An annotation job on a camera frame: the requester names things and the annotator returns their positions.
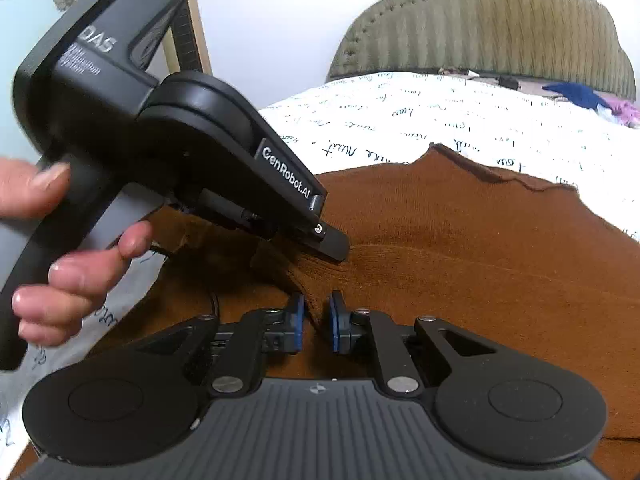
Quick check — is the wooden furniture frame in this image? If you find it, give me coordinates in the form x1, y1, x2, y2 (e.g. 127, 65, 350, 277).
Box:
167, 0, 214, 77

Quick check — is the white script-print bed sheet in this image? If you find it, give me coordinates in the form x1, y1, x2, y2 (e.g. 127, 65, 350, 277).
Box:
0, 71, 640, 480

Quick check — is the person's left hand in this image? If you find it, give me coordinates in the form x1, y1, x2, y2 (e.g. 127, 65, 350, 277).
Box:
0, 156, 154, 347

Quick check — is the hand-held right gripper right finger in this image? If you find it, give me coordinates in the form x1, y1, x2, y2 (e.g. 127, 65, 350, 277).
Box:
327, 290, 498, 396

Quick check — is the purple cloth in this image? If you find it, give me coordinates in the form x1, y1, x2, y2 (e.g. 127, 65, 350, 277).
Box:
607, 99, 640, 129

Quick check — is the green corduroy headboard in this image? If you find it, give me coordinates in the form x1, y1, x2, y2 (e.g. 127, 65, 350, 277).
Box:
326, 0, 637, 101

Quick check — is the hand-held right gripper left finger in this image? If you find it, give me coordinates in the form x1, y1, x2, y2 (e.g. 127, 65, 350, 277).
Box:
132, 292, 306, 397

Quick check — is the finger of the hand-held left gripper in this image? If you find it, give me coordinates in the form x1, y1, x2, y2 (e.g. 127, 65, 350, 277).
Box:
199, 134, 351, 263

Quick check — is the brown knit garment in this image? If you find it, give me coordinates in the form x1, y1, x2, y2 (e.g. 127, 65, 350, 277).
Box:
10, 142, 640, 480

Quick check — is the dark blue cloth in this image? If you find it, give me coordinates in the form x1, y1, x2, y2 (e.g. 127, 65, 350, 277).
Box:
542, 82, 613, 111

